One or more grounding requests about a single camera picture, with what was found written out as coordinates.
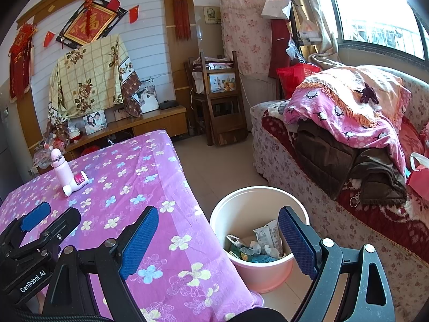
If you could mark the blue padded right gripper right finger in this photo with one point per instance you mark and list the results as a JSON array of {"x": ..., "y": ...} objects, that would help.
[{"x": 303, "y": 241}]

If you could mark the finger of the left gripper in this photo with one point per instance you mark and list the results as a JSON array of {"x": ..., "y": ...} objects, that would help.
[
  {"x": 27, "y": 222},
  {"x": 60, "y": 227}
]

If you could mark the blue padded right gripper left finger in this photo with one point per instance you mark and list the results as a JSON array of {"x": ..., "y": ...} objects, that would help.
[{"x": 135, "y": 240}]

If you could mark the white blue medicine box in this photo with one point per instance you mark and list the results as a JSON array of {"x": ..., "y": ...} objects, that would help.
[{"x": 269, "y": 234}]

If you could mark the light blue plastic wrapper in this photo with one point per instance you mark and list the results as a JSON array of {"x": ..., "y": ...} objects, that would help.
[{"x": 262, "y": 259}]

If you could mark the white tissue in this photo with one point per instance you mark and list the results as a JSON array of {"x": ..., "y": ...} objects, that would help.
[{"x": 272, "y": 251}]

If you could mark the silver white wrapper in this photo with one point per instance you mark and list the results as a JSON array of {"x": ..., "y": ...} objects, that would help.
[{"x": 236, "y": 241}]

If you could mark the green snack wrapper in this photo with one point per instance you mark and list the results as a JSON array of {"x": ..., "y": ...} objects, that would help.
[{"x": 241, "y": 251}]

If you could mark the pink trash bin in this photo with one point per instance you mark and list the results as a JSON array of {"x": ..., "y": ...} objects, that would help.
[{"x": 246, "y": 225}]

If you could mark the pink thermos bottle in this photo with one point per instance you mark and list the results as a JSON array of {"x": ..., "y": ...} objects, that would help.
[{"x": 61, "y": 167}]

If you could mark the white bottle pink label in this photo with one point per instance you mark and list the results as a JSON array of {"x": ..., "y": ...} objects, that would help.
[{"x": 77, "y": 182}]

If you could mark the pink floral tablecloth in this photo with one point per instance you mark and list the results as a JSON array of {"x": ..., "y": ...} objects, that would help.
[{"x": 185, "y": 274}]

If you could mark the floral covered sofa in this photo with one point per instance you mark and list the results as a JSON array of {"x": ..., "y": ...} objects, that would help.
[{"x": 400, "y": 234}]

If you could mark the dark brown jacket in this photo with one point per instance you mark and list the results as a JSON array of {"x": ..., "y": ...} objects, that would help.
[{"x": 330, "y": 164}]

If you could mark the framed couple photo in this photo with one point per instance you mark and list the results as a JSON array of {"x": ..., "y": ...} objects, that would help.
[{"x": 95, "y": 122}]

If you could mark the wooden tv cabinet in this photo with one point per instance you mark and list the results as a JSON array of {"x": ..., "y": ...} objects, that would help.
[{"x": 172, "y": 120}]

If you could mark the beige floral cloth cover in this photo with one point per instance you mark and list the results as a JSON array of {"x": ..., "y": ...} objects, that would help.
[{"x": 94, "y": 77}]

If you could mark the large wedding photo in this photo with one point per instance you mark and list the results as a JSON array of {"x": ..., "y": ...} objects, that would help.
[{"x": 146, "y": 98}]

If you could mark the pink blanket with fringe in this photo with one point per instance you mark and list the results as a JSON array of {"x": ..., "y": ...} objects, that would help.
[{"x": 361, "y": 107}]

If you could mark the red chinese knot decoration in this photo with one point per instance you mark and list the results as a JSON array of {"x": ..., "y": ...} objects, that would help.
[{"x": 20, "y": 62}]

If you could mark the red pillow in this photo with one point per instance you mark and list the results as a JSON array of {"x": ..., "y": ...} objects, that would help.
[{"x": 291, "y": 77}]

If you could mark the wooden chair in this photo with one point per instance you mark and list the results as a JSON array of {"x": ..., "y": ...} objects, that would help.
[{"x": 217, "y": 99}]

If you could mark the framed fu character picture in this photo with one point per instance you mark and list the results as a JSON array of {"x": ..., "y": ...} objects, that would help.
[{"x": 89, "y": 23}]

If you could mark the floral covered standing appliance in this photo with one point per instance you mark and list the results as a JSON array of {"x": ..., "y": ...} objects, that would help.
[{"x": 248, "y": 34}]

